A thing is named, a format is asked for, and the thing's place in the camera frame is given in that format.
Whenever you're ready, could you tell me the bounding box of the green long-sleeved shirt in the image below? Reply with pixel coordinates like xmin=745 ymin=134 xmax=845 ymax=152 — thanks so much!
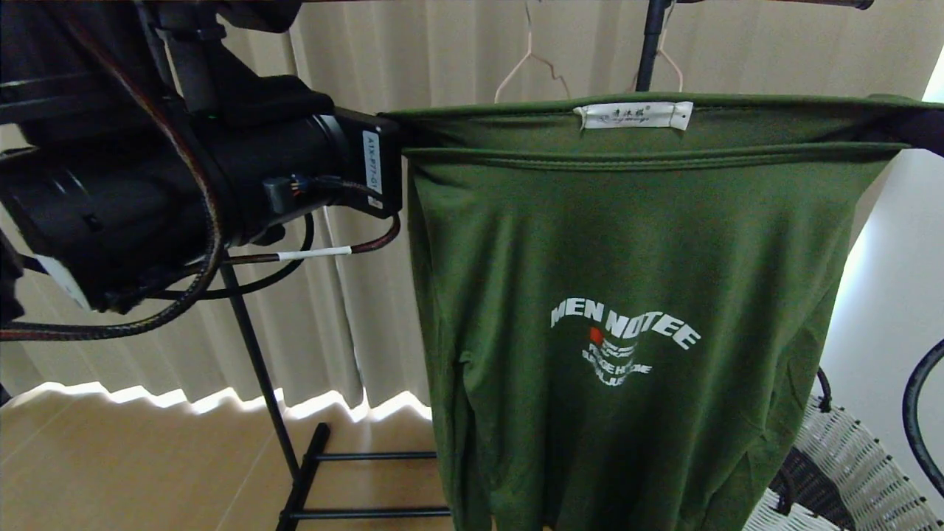
xmin=379 ymin=92 xmax=944 ymax=531

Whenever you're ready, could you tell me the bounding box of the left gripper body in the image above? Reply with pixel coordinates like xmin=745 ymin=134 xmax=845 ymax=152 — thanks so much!
xmin=0 ymin=109 xmax=403 ymax=314

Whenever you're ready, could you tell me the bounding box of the black clothes rack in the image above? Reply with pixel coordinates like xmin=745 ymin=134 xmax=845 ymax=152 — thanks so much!
xmin=218 ymin=0 xmax=875 ymax=531

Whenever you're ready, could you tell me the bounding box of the white laundry basket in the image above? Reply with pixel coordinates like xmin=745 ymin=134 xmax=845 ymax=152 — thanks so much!
xmin=741 ymin=367 xmax=944 ymax=531

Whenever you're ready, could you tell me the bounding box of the pink clothes hanger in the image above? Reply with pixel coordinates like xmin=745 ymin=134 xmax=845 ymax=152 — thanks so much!
xmin=629 ymin=6 xmax=684 ymax=94
xmin=493 ymin=0 xmax=573 ymax=105

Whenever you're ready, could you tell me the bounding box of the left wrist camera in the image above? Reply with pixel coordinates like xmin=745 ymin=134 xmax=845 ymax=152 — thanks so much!
xmin=136 ymin=0 xmax=336 ymax=126

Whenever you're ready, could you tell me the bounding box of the beige curtain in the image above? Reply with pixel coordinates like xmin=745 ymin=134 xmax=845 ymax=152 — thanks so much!
xmin=0 ymin=0 xmax=944 ymax=415

